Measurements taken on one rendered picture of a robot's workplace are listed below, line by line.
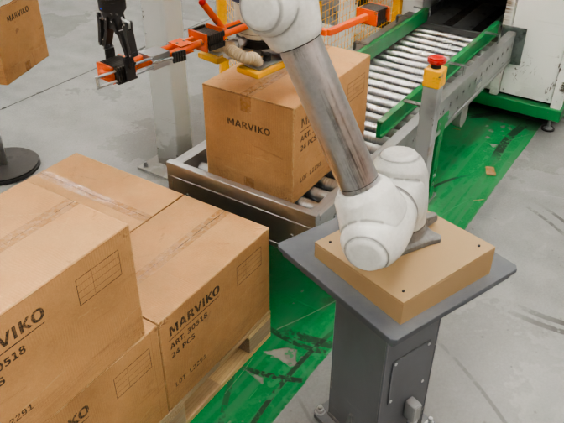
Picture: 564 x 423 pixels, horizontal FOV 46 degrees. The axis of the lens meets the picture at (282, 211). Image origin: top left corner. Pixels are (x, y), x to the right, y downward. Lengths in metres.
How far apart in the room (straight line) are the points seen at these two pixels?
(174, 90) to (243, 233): 1.39
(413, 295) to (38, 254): 0.94
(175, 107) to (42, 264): 2.07
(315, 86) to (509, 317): 1.76
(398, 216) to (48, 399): 0.99
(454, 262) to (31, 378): 1.11
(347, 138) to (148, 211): 1.18
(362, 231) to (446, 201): 2.11
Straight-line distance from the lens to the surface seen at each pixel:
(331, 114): 1.53
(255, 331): 2.64
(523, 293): 3.16
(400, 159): 1.76
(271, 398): 2.56
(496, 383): 2.74
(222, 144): 2.60
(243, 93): 2.45
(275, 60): 2.33
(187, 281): 2.21
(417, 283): 1.78
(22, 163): 4.09
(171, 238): 2.40
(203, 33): 2.18
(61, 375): 1.84
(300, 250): 1.98
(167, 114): 3.69
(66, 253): 1.73
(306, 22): 1.47
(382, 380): 2.11
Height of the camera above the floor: 1.96
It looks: 34 degrees down
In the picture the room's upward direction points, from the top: straight up
